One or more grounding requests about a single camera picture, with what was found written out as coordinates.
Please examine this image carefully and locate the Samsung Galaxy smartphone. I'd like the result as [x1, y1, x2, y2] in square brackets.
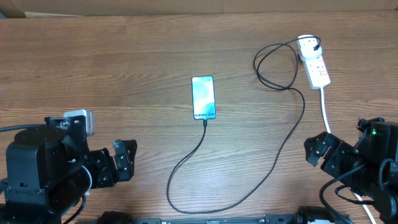
[192, 76, 216, 120]

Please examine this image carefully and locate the black USB charging cable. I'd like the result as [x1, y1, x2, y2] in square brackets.
[166, 36, 322, 215]

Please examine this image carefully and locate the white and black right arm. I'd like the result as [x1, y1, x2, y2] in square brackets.
[303, 117, 397, 223]

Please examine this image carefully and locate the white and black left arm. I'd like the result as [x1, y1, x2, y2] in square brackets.
[1, 115, 137, 223]

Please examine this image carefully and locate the white charger plug adapter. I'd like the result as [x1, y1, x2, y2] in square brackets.
[296, 34, 322, 61]

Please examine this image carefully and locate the white power strip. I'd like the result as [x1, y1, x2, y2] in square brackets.
[303, 56, 331, 90]

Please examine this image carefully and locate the brown cardboard backdrop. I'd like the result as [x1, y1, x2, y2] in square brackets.
[1, 0, 397, 17]

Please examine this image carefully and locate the white power strip cord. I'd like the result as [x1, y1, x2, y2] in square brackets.
[319, 86, 377, 224]

